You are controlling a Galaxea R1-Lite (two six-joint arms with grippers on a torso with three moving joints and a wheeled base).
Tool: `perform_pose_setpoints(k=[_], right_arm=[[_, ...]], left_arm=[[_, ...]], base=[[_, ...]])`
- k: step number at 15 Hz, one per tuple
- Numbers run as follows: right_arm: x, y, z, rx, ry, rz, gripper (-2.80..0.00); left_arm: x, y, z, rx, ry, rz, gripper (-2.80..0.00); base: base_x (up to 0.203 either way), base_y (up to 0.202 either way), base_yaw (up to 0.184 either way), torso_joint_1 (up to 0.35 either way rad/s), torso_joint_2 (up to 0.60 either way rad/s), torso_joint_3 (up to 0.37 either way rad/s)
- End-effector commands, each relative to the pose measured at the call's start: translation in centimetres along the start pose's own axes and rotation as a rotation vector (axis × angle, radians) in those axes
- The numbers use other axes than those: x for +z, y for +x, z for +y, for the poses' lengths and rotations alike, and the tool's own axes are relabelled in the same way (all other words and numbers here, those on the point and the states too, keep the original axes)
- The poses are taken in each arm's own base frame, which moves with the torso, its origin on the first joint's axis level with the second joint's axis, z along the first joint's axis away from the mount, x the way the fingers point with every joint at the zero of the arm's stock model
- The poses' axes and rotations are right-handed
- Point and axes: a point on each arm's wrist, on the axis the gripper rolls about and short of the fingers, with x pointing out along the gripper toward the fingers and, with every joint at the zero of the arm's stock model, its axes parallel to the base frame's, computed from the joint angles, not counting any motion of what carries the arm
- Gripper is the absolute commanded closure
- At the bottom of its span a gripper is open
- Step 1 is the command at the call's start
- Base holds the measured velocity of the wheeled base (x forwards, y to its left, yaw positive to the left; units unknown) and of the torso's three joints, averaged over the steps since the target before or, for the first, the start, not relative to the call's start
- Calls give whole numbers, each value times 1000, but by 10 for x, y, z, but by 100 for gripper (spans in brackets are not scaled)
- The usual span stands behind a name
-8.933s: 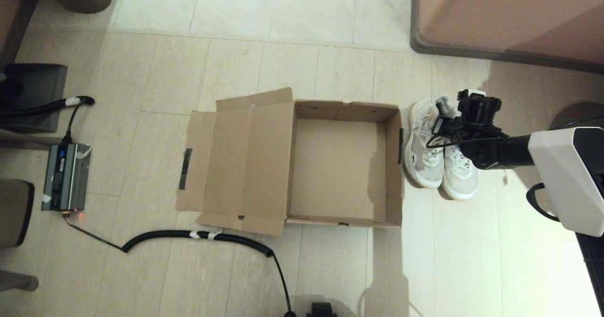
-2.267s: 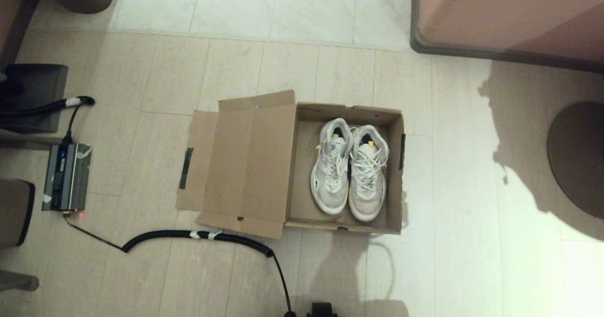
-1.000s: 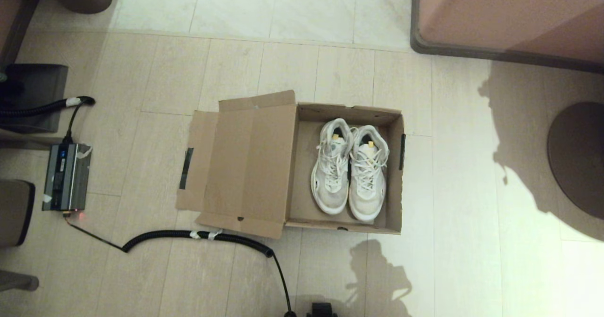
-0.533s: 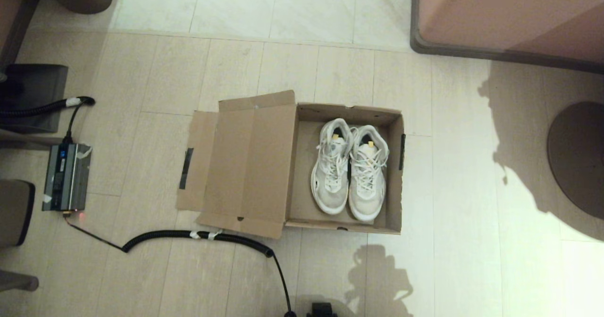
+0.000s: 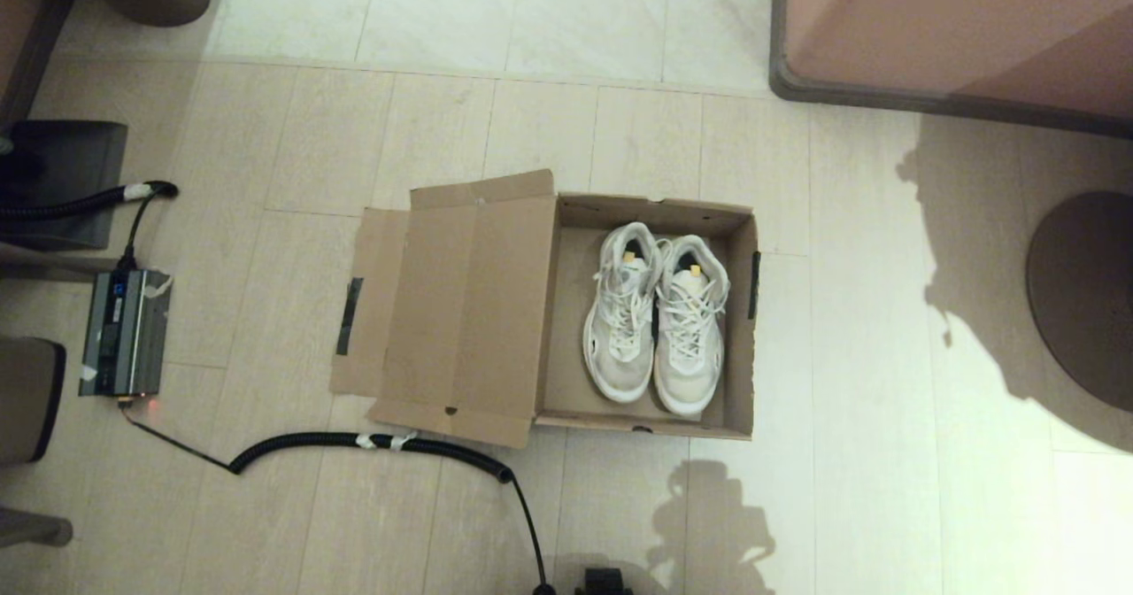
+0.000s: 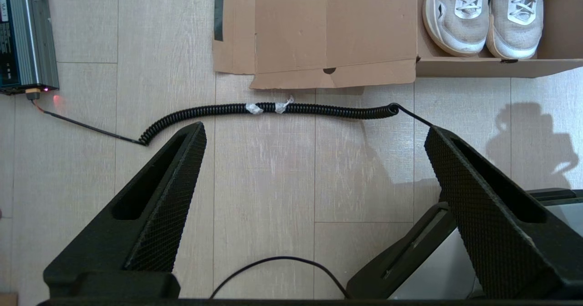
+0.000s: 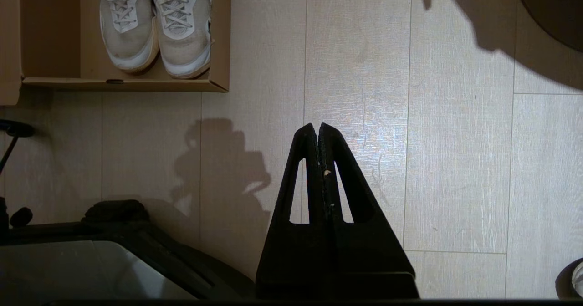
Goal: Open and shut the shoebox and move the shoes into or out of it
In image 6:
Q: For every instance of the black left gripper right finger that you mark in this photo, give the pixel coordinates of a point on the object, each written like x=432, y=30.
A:
x=510, y=224

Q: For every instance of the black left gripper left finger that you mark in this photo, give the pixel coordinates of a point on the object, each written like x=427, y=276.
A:
x=136, y=224

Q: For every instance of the white sneaker with yellow tag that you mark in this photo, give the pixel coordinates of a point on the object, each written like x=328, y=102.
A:
x=514, y=23

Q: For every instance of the white lace-up sneaker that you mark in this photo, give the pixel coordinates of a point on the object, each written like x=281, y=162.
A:
x=455, y=19

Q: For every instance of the brown cardboard shoe box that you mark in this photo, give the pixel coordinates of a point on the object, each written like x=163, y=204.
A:
x=319, y=28

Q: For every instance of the black robot base with panel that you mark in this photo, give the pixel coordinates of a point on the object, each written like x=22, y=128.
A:
x=423, y=256

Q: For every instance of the grey power supply box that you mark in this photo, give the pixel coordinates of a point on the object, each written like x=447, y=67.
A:
x=25, y=37

